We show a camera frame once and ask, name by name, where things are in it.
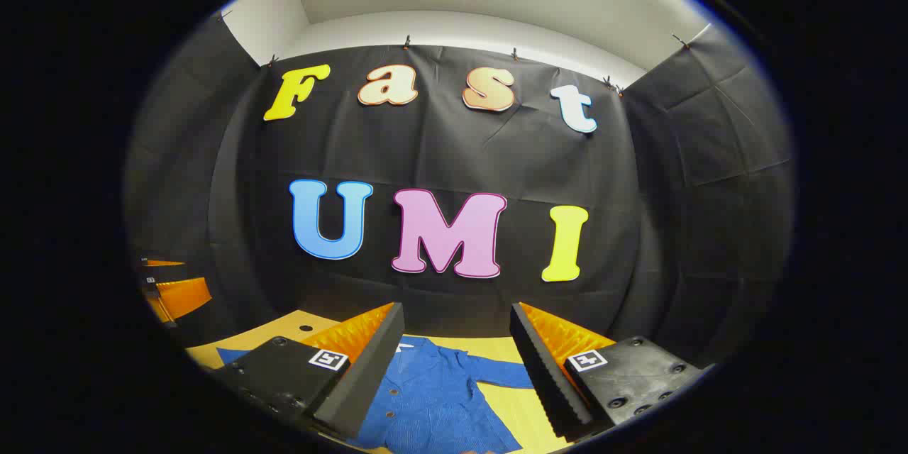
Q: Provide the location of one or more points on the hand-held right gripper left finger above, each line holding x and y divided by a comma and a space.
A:
369, 369

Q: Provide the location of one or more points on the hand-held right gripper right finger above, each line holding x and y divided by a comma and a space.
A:
546, 376

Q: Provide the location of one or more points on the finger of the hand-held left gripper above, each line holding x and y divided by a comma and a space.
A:
181, 296
159, 264

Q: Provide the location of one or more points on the blue jacket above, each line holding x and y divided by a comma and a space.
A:
433, 397

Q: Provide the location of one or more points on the black backdrop cloth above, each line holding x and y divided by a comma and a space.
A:
440, 156

